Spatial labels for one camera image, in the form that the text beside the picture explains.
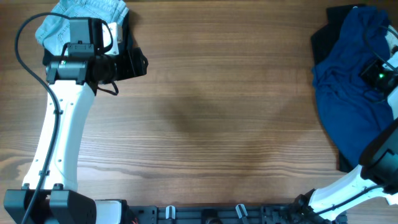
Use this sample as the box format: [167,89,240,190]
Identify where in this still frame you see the dark blue t-shirt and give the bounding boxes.
[325,4,394,154]

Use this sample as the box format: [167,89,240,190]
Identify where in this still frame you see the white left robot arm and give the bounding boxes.
[4,44,148,223]

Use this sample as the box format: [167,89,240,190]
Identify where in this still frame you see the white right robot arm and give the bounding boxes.
[285,52,397,223]

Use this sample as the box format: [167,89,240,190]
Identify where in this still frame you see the folded black garment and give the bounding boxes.
[35,2,134,65]

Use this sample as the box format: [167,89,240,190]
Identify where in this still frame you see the folded light blue jeans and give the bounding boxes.
[34,0,129,57]

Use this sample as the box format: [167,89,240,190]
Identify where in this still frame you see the black t-shirt right pile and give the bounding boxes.
[310,4,363,173]

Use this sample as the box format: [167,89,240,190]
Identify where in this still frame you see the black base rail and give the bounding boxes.
[130,204,348,224]

